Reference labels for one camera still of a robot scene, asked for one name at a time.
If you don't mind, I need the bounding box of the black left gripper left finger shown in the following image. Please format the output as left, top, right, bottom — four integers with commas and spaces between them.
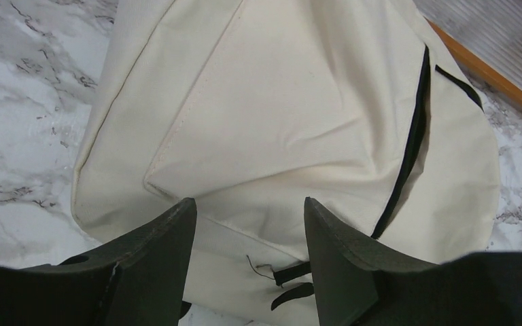
0, 198, 197, 325

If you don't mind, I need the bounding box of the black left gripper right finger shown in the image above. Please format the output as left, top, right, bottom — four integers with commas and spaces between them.
304, 198, 522, 325

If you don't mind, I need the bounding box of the orange wooden shelf rack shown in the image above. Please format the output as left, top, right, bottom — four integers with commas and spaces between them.
416, 0, 522, 108

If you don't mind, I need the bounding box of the beige canvas backpack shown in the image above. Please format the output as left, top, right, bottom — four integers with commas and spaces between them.
71, 1, 500, 325

